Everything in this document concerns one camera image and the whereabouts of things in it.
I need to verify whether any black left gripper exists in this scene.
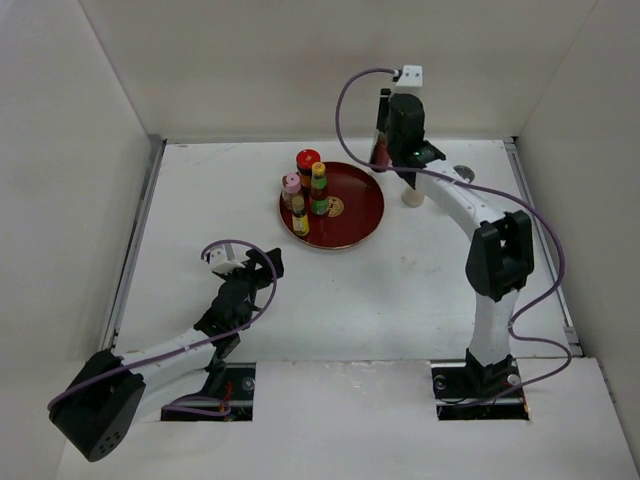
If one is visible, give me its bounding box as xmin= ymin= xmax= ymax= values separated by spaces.
xmin=218 ymin=248 xmax=282 ymax=302

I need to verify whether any tall soy sauce bottle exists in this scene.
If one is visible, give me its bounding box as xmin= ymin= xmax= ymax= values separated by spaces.
xmin=368 ymin=129 xmax=391 ymax=173

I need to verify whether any small oil bottle cork cap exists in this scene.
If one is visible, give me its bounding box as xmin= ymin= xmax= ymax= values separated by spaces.
xmin=291 ymin=195 xmax=310 ymax=238

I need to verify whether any chili sauce bottle yellow cap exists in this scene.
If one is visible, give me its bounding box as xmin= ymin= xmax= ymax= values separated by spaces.
xmin=310 ymin=162 xmax=329 ymax=216

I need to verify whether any pink-cap spice jar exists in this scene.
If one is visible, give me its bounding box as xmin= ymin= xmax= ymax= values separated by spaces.
xmin=281 ymin=172 xmax=302 ymax=211

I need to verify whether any white bottle cream cap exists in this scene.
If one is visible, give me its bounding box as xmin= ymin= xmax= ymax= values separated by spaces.
xmin=402 ymin=186 xmax=425 ymax=208

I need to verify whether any red-lid chili sauce jar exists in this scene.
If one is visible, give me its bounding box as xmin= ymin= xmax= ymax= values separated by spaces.
xmin=296 ymin=149 xmax=321 ymax=190

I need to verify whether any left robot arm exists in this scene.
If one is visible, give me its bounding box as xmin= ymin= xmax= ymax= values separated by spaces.
xmin=47 ymin=239 xmax=284 ymax=462

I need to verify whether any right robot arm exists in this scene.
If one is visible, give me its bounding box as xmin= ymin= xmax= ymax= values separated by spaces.
xmin=369 ymin=88 xmax=534 ymax=396

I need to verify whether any round red lacquer tray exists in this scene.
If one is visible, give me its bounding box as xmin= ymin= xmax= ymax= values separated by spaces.
xmin=279 ymin=162 xmax=384 ymax=250

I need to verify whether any black-top glass grinder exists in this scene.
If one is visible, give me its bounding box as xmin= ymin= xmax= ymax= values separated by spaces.
xmin=454 ymin=165 xmax=476 ymax=183

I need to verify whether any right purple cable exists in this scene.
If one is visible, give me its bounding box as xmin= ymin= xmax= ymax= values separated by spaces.
xmin=334 ymin=67 xmax=573 ymax=406

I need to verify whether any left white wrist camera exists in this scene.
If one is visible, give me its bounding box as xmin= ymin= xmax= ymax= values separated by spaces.
xmin=202 ymin=244 xmax=243 ymax=275

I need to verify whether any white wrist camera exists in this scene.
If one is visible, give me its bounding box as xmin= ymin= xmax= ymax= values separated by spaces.
xmin=393 ymin=65 xmax=424 ymax=89
xmin=202 ymin=244 xmax=243 ymax=275

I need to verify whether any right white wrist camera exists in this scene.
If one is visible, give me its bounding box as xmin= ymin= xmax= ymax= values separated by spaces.
xmin=393 ymin=65 xmax=424 ymax=89

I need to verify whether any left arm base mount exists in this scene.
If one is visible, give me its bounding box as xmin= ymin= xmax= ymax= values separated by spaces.
xmin=160 ymin=363 xmax=256 ymax=422

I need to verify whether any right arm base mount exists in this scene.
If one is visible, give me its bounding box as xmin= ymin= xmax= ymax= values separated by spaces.
xmin=431 ymin=361 xmax=529 ymax=421

